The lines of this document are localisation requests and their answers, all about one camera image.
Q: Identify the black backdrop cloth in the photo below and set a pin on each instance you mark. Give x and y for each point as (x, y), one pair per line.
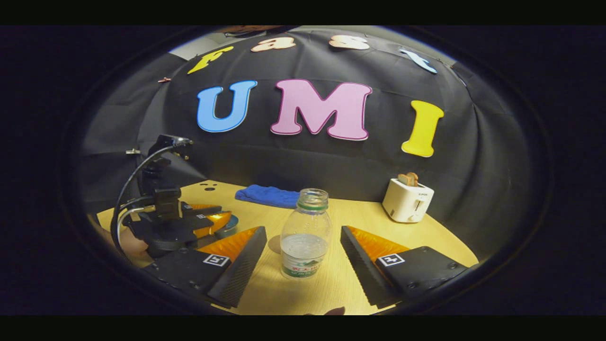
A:
(331, 156)

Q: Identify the bread slice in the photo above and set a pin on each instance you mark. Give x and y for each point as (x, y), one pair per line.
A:
(408, 179)

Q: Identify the red clip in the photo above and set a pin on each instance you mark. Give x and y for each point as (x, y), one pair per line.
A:
(164, 79)

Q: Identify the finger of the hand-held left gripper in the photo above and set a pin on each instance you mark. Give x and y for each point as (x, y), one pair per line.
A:
(203, 210)
(213, 223)

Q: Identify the white clip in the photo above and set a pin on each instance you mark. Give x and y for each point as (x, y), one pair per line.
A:
(132, 151)

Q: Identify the white toaster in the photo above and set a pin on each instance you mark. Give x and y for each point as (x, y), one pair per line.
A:
(407, 203)

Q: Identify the clear plastic water bottle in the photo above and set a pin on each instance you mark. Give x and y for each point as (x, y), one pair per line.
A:
(305, 246)

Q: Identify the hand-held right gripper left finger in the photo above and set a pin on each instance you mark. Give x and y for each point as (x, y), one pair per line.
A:
(241, 265)

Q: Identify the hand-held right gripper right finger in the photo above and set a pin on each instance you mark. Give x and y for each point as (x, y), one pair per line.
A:
(362, 265)

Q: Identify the blue towel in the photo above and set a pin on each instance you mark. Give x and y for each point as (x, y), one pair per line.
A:
(267, 195)

